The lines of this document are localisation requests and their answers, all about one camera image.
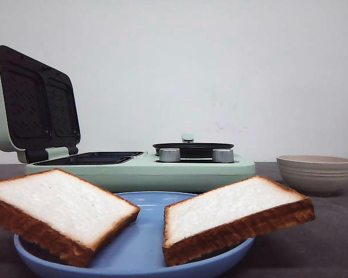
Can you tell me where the green breakfast maker base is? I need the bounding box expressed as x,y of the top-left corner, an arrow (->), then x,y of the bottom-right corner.
26,151 -> 255,193

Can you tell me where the black round frying pan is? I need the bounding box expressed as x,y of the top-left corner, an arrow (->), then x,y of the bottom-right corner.
153,133 -> 234,159

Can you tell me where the beige ribbed bowl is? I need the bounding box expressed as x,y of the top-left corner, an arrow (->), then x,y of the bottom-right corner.
276,155 -> 348,196

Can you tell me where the blue plate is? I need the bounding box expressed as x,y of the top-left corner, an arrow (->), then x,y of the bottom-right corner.
14,192 -> 254,277

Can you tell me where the green breakfast maker lid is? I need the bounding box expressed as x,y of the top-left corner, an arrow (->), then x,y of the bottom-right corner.
0,45 -> 81,166

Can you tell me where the right silver control knob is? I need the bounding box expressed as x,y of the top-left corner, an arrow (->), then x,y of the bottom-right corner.
212,148 -> 234,163

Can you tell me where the left silver control knob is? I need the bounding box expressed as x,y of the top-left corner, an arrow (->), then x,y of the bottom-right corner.
159,148 -> 180,163

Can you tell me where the bread slice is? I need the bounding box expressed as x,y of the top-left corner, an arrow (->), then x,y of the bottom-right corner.
0,169 -> 140,267
162,175 -> 316,266

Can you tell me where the silver control knob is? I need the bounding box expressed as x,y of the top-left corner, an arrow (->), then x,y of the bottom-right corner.
212,148 -> 234,163
159,148 -> 180,163

